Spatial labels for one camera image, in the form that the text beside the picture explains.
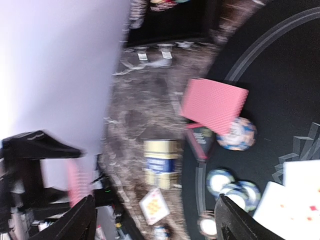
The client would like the red-backed playing card deck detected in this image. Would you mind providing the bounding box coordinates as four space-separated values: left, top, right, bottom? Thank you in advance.
67 158 93 208

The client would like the face-up ace of diamonds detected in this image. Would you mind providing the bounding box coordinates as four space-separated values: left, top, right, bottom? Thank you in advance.
253 181 320 240

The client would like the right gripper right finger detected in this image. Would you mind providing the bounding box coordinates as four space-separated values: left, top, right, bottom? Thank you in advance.
214 194 282 240

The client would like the face-up eight of diamonds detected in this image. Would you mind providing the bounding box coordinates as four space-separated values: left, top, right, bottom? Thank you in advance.
139 188 170 226

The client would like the white-blue chip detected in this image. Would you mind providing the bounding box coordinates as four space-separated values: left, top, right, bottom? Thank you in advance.
216 117 257 151
219 180 261 212

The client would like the red triangular dealer button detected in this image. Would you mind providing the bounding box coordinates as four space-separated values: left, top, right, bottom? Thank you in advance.
186 123 216 163

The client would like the round black poker mat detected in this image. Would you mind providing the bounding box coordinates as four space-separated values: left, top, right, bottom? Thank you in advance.
182 0 320 240

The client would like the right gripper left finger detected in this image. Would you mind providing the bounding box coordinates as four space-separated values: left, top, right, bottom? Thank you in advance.
31 195 97 240

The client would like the yellow card deck box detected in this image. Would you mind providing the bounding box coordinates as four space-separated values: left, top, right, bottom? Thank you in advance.
143 139 179 190

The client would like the dealt red-backed card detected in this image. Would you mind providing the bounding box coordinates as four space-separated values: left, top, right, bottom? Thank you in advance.
180 78 249 135

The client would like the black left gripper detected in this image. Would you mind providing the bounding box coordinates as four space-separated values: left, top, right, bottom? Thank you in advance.
0 129 116 240

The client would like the black poker chip case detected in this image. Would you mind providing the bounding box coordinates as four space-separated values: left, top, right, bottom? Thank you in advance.
124 0 223 49

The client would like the blue chip stack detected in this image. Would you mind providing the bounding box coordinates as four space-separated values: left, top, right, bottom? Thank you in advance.
153 225 171 240

